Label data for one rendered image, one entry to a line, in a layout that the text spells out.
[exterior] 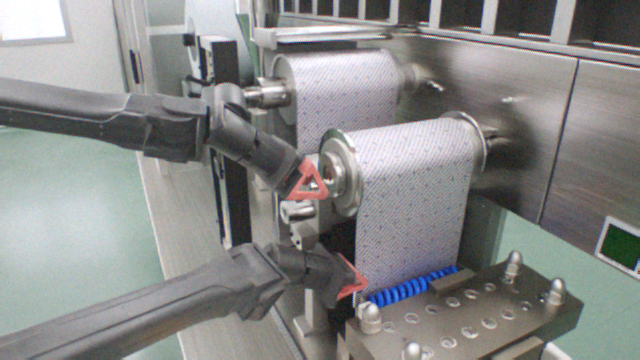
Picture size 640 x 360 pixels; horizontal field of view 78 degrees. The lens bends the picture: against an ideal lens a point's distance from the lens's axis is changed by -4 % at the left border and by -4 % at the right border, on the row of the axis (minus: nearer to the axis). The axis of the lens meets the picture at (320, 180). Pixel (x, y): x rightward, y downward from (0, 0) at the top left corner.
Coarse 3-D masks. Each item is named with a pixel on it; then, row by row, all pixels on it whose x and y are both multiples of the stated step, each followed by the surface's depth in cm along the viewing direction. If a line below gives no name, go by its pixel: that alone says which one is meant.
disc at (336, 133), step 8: (336, 128) 66; (328, 136) 69; (336, 136) 66; (344, 136) 64; (320, 144) 72; (344, 144) 64; (352, 144) 63; (320, 152) 73; (352, 152) 62; (352, 160) 63; (360, 168) 62; (360, 176) 62; (360, 184) 62; (360, 192) 62; (352, 200) 65; (360, 200) 63; (336, 208) 71; (344, 208) 68; (352, 208) 66
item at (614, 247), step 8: (608, 232) 61; (616, 232) 60; (624, 232) 59; (608, 240) 61; (616, 240) 60; (624, 240) 59; (632, 240) 58; (608, 248) 61; (616, 248) 60; (624, 248) 59; (632, 248) 58; (608, 256) 61; (616, 256) 60; (624, 256) 59; (632, 256) 58; (624, 264) 59; (632, 264) 58
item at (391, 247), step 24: (456, 192) 74; (384, 216) 68; (408, 216) 71; (432, 216) 73; (456, 216) 76; (360, 240) 68; (384, 240) 70; (408, 240) 73; (432, 240) 76; (456, 240) 79; (360, 264) 70; (384, 264) 72; (408, 264) 75; (432, 264) 79; (384, 288) 75
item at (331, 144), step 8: (472, 136) 73; (328, 144) 68; (336, 144) 66; (344, 152) 64; (344, 160) 64; (352, 168) 63; (352, 176) 63; (352, 184) 63; (352, 192) 64; (336, 200) 70; (344, 200) 67
